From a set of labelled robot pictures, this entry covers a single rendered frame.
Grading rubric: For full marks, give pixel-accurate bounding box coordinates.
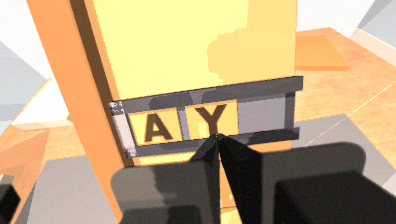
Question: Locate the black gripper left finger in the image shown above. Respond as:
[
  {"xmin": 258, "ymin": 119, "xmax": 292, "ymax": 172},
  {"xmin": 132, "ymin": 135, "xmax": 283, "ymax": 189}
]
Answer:
[{"xmin": 110, "ymin": 134, "xmax": 221, "ymax": 224}]

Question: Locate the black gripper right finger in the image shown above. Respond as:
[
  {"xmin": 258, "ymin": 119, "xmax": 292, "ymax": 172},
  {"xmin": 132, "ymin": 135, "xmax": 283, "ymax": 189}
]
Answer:
[{"xmin": 217, "ymin": 133, "xmax": 366, "ymax": 224}]

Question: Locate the orange tile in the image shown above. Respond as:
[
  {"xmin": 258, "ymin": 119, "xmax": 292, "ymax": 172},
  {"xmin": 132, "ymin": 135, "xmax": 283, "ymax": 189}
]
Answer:
[
  {"xmin": 185, "ymin": 100, "xmax": 239, "ymax": 140},
  {"xmin": 128, "ymin": 107, "xmax": 183, "ymax": 146}
]

